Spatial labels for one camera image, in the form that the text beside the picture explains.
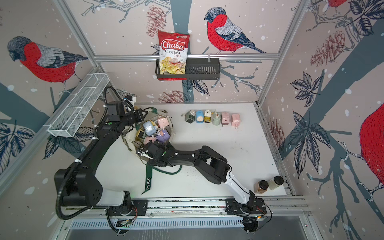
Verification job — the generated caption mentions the white wire mesh basket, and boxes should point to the white wire mesh basket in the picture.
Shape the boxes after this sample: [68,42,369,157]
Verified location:
[48,73,110,137]

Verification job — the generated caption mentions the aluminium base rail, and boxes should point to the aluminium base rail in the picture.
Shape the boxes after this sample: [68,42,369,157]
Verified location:
[70,197,311,234]

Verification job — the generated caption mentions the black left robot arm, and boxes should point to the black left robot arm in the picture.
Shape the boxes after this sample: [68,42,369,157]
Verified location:
[54,95,148,220]

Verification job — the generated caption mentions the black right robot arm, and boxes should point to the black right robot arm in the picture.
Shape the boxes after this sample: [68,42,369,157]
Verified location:
[136,142,267,217]

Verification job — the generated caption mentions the black wall basket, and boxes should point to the black wall basket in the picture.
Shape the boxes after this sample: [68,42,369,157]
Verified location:
[155,58,221,81]

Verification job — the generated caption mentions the grey blue sharpener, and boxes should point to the grey blue sharpener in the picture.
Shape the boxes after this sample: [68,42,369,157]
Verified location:
[143,120,158,136]

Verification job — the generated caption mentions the pink square sharpener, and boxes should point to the pink square sharpener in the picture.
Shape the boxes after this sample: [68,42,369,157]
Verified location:
[231,113,241,129]

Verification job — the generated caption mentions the pale green sharpener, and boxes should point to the pale green sharpener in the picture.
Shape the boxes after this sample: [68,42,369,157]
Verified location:
[212,110,222,126]

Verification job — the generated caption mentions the yellow sharpener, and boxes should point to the yellow sharpener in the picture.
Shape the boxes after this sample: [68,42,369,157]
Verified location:
[204,110,212,124]

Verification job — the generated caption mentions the purple sharpener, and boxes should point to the purple sharpener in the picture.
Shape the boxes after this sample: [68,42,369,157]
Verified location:
[156,129,171,143]

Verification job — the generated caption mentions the red cassava chips bag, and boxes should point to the red cassava chips bag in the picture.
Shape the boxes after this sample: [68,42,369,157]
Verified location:
[157,31,190,81]

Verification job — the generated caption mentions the brown spice jar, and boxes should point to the brown spice jar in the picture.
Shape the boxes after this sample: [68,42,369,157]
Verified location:
[254,180,269,194]

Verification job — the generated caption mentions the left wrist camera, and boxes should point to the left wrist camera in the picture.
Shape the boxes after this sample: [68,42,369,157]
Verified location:
[123,95,137,105]

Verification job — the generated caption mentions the canvas tote bag green handles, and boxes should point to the canvas tote bag green handles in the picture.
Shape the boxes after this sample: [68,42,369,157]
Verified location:
[122,107,182,193]

